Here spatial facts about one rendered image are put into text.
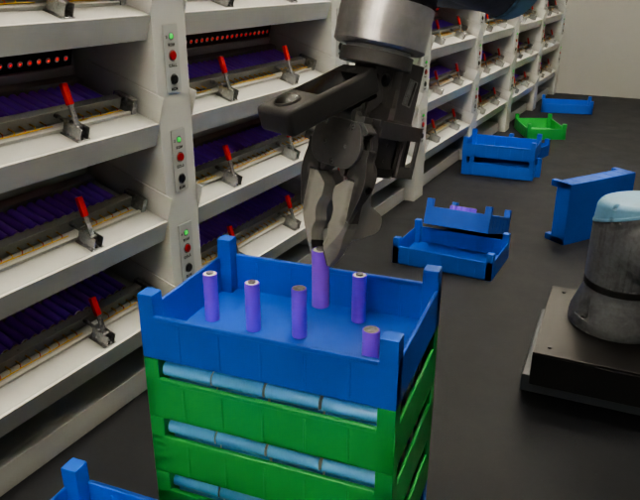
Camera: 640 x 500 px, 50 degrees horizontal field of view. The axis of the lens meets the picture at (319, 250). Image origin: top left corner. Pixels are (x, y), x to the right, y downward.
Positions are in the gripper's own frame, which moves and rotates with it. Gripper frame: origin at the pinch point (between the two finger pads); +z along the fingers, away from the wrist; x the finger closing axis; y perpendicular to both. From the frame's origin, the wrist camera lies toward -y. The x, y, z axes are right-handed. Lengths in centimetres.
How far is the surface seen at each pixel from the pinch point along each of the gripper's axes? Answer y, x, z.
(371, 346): 4.9, -5.4, 8.6
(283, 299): 11.5, 17.6, 12.0
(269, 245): 59, 84, 23
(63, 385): -1, 56, 41
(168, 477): -3.4, 14.7, 33.8
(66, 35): -6, 61, -16
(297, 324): 5.8, 7.4, 11.4
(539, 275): 133, 52, 21
